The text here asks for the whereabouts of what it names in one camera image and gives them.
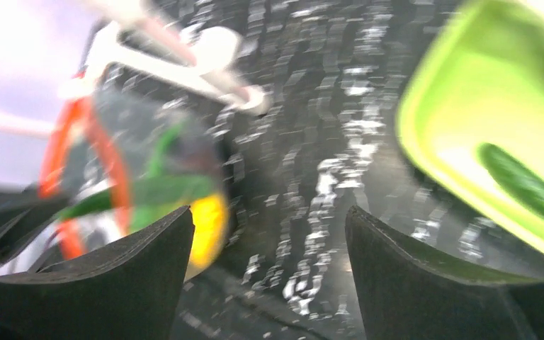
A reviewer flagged green bean pod toy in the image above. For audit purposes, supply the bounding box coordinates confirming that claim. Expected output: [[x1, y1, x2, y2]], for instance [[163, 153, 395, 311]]
[[145, 123, 184, 177]]

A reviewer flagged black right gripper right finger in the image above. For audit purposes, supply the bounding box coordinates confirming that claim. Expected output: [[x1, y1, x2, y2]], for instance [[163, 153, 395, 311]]
[[345, 205, 544, 339]]

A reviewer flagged green plastic basin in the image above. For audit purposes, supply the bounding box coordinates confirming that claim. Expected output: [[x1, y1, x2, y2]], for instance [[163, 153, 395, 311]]
[[396, 1, 544, 254]]

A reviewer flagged green chili pepper toy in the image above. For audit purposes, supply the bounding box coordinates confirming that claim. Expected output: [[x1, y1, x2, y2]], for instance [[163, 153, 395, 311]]
[[57, 174, 217, 220]]

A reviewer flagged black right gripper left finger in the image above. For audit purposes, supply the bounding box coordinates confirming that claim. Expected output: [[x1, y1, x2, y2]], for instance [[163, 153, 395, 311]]
[[0, 207, 194, 339]]

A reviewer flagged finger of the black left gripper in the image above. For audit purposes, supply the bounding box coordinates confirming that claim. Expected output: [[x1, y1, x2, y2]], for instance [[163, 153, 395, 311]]
[[0, 187, 71, 265]]

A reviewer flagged yellow banana toy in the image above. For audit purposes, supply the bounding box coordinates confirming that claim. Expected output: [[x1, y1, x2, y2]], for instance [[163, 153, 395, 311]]
[[184, 192, 230, 281]]

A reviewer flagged clear zip top bag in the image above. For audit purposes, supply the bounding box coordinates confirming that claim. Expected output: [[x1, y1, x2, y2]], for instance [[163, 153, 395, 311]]
[[37, 25, 273, 283]]

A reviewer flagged green cucumber toy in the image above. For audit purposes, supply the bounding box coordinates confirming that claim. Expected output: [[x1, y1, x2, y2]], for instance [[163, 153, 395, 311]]
[[478, 143, 544, 218]]

